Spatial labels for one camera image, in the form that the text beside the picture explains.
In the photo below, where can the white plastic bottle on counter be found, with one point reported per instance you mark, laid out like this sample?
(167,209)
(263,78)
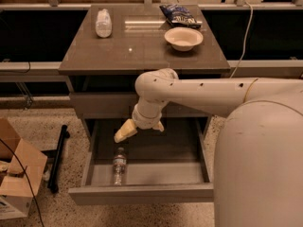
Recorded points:
(103,25)

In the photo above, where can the clear plastic water bottle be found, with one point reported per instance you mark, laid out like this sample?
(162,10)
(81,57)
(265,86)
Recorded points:
(119,165)

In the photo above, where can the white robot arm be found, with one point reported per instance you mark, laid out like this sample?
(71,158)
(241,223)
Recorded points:
(258,164)

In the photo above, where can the closed grey top drawer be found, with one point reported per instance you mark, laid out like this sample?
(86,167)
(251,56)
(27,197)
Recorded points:
(120,105)

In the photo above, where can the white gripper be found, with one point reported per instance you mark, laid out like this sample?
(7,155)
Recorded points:
(144,121)

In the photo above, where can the open cardboard box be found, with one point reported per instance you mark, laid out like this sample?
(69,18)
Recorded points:
(22,179)

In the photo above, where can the grey drawer cabinet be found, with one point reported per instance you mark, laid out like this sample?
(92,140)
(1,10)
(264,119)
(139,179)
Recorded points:
(136,45)

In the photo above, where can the black metal bar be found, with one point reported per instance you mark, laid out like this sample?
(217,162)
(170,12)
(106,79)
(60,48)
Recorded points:
(53,179)

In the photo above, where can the open grey middle drawer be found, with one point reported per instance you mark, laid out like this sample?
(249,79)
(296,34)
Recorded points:
(162,167)

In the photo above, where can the white paper bowl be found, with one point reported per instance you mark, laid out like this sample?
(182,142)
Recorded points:
(183,38)

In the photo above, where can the blue chip bag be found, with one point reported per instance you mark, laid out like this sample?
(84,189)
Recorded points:
(178,15)

